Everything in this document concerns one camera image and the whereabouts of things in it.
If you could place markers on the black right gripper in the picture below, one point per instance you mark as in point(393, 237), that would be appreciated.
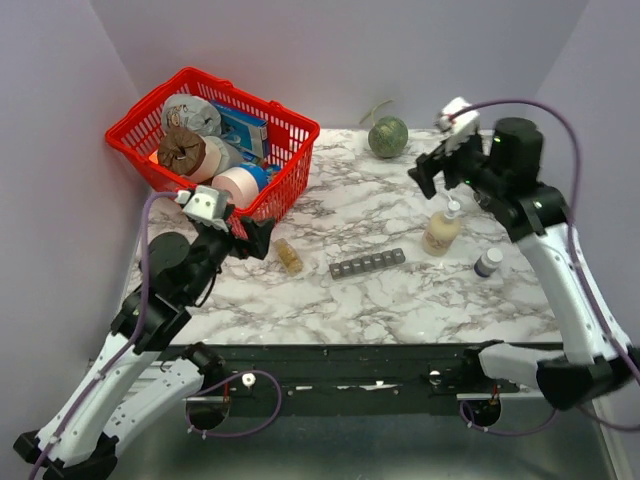
point(431, 163)

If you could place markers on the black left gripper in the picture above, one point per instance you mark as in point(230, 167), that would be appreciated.
point(258, 242)

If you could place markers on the clear bottle of yellow pills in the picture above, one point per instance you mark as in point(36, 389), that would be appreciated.
point(288, 256)

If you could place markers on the grey weekly pill organizer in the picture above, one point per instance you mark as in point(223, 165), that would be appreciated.
point(367, 264)

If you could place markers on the grey bottle white cap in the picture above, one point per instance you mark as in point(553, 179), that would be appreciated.
point(488, 262)

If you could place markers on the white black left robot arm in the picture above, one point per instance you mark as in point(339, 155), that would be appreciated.
point(86, 437)

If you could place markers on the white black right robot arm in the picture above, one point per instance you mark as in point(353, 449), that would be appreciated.
point(598, 357)

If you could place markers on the green netted melon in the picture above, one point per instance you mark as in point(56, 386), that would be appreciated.
point(388, 135)

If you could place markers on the white toilet roll blue wrap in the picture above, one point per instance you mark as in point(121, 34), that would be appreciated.
point(243, 182)

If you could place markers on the cream lotion pump bottle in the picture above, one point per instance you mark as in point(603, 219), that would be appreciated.
point(442, 229)

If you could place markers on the brown wrapped toilet roll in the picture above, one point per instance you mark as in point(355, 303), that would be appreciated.
point(189, 155)

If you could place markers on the blue white cardboard box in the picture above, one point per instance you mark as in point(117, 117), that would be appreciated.
point(246, 132)

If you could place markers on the grey wrapped toilet roll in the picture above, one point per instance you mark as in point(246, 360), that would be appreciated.
point(193, 113)

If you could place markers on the red plastic shopping basket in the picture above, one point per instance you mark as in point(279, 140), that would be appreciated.
point(290, 135)

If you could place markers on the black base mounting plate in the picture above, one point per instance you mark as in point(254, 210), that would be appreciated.
point(335, 380)

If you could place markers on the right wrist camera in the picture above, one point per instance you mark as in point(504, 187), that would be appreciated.
point(456, 128)

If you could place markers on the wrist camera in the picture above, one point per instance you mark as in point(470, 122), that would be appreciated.
point(456, 128)
point(206, 205)

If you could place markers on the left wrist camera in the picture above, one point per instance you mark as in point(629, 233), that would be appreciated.
point(206, 205)

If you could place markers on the aluminium rail frame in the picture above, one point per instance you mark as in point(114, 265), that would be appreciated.
point(517, 439)

